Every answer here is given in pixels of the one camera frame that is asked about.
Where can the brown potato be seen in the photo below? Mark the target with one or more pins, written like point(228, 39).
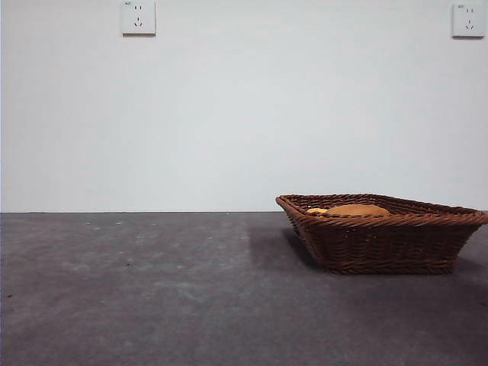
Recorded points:
point(358, 210)

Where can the white wall socket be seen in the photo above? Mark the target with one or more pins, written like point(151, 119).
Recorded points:
point(139, 19)
point(468, 21)

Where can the yellow corn cob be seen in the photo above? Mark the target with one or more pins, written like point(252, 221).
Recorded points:
point(317, 210)

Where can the brown wicker basket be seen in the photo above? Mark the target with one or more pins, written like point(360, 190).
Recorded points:
point(381, 244)

